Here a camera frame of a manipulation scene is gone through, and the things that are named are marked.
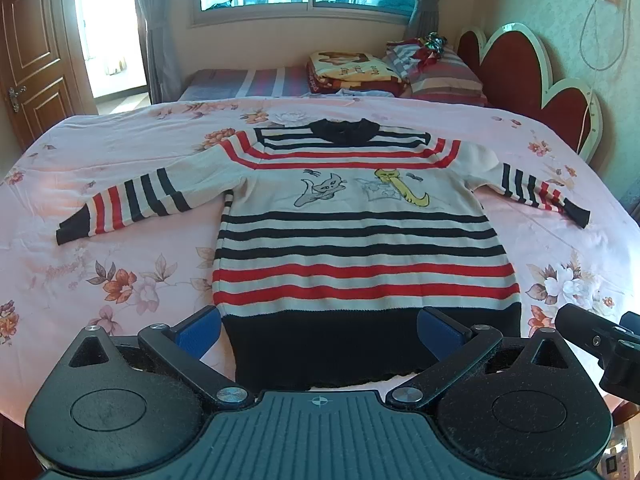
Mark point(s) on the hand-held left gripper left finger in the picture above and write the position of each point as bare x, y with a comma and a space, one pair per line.
200, 332

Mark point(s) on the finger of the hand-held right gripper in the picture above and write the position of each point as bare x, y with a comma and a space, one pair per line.
582, 327

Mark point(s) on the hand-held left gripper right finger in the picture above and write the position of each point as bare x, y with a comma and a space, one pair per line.
440, 332

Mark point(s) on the striped knit sweater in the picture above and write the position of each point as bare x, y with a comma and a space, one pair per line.
350, 240

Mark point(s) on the pink floral bed sheet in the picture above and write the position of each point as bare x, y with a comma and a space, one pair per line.
125, 220

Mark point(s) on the light blue cloth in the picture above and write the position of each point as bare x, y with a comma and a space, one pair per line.
370, 94

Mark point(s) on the striped pillow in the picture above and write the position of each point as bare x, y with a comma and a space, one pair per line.
445, 80

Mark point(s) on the red scalloped headboard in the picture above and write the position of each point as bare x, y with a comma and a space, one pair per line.
525, 75

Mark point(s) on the folded cartoon print blanket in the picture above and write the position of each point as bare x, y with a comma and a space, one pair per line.
350, 67

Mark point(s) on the colourful crumpled cloth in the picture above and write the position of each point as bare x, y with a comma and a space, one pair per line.
425, 47

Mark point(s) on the grey curtain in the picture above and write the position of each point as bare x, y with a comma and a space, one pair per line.
425, 5
152, 35

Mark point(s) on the brown wooden door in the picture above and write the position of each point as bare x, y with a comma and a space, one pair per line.
40, 60

